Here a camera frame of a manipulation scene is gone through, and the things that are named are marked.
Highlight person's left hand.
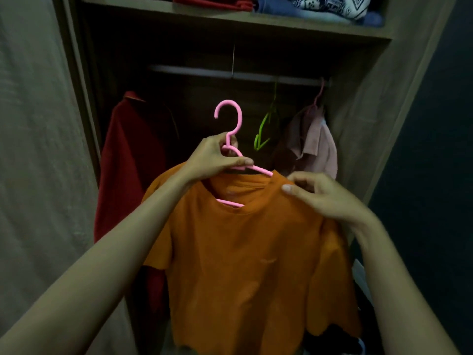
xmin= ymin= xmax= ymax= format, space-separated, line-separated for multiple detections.
xmin=184 ymin=132 xmax=255 ymax=184

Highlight person's right hand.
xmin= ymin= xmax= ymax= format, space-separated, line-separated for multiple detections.
xmin=282 ymin=171 xmax=376 ymax=233

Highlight pink plastic clothes hanger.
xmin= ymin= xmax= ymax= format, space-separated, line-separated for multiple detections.
xmin=214 ymin=100 xmax=274 ymax=208

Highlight orange t-shirt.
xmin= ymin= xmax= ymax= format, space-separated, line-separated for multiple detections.
xmin=142 ymin=162 xmax=362 ymax=355

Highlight person's left forearm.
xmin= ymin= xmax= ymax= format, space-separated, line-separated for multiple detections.
xmin=0 ymin=168 xmax=196 ymax=355

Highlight person's right forearm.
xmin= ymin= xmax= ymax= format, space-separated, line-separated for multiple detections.
xmin=350 ymin=213 xmax=461 ymax=355

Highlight green clothes hanger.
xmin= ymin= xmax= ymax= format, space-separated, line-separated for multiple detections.
xmin=253 ymin=83 xmax=280 ymax=151

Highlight dusty pink hanging garment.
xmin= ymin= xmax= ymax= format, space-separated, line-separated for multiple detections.
xmin=284 ymin=105 xmax=338 ymax=181

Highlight metal closet rod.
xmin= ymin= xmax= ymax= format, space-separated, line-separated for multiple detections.
xmin=149 ymin=64 xmax=332 ymax=88

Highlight thin pink clothes hanger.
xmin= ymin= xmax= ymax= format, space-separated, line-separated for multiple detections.
xmin=308 ymin=78 xmax=326 ymax=116

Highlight red hanging garment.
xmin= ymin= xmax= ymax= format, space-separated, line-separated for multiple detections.
xmin=93 ymin=91 xmax=182 ymax=315

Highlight wooden wardrobe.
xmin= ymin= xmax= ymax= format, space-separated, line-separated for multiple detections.
xmin=52 ymin=0 xmax=459 ymax=355

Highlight blue folded cloth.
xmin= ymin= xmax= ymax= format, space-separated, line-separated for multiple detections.
xmin=254 ymin=0 xmax=384 ymax=27

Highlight red folded cloth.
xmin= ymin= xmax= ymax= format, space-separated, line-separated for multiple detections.
xmin=172 ymin=0 xmax=254 ymax=12

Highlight white patterned folded cloth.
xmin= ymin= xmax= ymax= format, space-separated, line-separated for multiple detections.
xmin=286 ymin=0 xmax=372 ymax=21

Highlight wardrobe door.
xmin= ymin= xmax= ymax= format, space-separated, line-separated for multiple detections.
xmin=0 ymin=0 xmax=138 ymax=355

